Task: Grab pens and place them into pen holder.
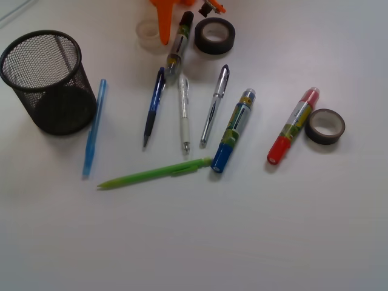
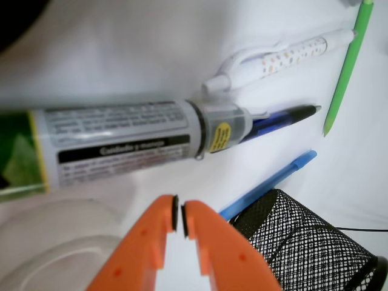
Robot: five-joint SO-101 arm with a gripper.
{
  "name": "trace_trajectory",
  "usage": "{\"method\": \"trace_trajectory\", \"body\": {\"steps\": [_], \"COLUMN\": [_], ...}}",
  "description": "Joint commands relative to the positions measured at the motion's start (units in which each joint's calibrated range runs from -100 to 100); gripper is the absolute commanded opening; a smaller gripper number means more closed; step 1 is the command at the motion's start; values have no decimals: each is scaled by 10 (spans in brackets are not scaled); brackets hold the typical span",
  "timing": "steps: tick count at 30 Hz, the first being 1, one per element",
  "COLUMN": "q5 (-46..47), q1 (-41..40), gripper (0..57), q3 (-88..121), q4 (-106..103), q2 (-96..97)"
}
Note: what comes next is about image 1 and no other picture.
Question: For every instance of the clear tape roll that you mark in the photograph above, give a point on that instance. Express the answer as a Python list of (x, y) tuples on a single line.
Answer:
[(147, 32)]

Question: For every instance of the silver capped pen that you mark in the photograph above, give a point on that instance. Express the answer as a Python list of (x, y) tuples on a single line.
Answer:
[(216, 99)]

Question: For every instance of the blue capped marker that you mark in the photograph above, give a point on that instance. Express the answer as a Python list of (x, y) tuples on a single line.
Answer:
[(234, 129)]

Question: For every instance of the green mechanical pencil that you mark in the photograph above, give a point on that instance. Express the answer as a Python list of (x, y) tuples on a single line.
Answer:
[(172, 170)]

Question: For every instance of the black mesh pen holder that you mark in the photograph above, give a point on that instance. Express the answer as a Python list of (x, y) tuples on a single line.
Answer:
[(44, 68)]

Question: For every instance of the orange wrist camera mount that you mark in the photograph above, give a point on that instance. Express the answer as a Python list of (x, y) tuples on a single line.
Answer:
[(211, 5)]

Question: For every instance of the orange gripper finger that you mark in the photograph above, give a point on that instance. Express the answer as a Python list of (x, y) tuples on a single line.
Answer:
[(164, 12)]

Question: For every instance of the dark blue mechanical pencil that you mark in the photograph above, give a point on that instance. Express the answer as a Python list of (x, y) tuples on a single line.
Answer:
[(156, 97)]

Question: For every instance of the clear white pen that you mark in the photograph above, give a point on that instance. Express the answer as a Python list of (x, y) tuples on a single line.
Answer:
[(183, 90)]

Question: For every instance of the red capped marker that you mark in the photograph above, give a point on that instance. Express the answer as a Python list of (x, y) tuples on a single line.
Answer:
[(293, 126)]

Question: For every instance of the black capped marker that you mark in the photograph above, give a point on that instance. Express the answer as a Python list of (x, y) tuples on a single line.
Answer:
[(175, 57)]

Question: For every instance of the light blue pen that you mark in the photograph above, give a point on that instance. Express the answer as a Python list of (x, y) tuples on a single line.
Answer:
[(92, 136)]

